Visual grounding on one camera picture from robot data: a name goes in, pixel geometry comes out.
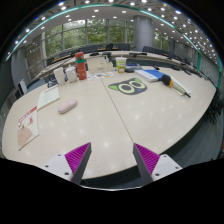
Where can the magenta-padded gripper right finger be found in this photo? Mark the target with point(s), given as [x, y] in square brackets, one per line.
[148, 160]

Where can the group of ceiling lights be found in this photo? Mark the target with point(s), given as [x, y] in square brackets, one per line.
[96, 10]

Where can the white floor-standing appliance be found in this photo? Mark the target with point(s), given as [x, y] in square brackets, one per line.
[22, 87]

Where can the pink computer mouse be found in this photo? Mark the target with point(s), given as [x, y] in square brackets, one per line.
[67, 106]

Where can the long curved conference table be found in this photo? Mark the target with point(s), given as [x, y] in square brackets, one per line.
[153, 56]

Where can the cat-shaped black green mouse pad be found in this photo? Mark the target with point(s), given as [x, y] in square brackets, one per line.
[128, 87]

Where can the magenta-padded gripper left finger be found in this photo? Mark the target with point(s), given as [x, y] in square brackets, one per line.
[75, 160]

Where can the white lidded mug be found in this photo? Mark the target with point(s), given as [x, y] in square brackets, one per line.
[71, 75]

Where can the green printed drink cup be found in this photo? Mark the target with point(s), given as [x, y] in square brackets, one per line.
[121, 65]

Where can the red and white leaflet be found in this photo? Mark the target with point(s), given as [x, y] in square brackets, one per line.
[28, 128]

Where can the beige desk organizer box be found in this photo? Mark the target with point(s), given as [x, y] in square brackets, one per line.
[99, 65]

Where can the colourful printed leaflet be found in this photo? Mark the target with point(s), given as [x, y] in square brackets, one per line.
[100, 76]

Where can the cream printed booklet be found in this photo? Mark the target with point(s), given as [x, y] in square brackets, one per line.
[48, 96]

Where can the group of dark office chairs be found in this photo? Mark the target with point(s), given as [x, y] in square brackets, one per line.
[123, 46]

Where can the dark conference microphone unit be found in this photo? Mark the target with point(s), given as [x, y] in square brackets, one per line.
[51, 81]
[133, 67]

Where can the blue and white book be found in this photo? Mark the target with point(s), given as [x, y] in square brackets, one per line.
[150, 75]

